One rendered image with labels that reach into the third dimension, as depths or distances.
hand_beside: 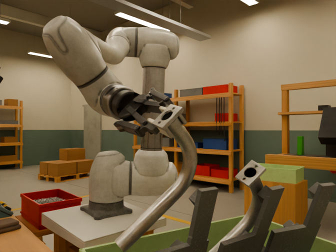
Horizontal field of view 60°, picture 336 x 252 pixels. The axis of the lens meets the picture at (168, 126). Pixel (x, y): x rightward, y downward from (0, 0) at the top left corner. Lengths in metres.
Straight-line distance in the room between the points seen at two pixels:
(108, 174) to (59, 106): 10.55
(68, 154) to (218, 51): 4.62
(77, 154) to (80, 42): 7.56
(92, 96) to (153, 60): 0.55
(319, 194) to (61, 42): 0.71
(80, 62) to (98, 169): 0.64
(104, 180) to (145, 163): 0.19
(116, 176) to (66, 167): 6.35
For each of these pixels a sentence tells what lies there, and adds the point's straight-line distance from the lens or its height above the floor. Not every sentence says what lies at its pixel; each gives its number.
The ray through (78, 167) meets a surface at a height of 0.29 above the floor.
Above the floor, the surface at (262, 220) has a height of 1.07.
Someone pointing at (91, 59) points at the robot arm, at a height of 1.45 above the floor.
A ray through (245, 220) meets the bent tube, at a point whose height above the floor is 1.05.
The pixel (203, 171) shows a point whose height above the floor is 0.36.
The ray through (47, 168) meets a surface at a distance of 7.82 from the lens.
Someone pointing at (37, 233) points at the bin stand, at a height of 0.80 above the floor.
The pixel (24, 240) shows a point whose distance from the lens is 1.15.
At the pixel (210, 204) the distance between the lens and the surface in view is 0.60.
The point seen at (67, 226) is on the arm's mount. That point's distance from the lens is 1.26.
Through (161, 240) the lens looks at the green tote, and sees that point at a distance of 0.93.
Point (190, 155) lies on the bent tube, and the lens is 0.59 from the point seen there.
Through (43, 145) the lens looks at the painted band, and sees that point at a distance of 11.51.
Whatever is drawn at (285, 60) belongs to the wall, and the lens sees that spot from 6.24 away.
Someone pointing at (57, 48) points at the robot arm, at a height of 1.47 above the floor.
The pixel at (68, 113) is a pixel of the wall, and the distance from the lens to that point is 11.94.
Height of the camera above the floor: 1.27
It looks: 1 degrees up
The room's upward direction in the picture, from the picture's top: straight up
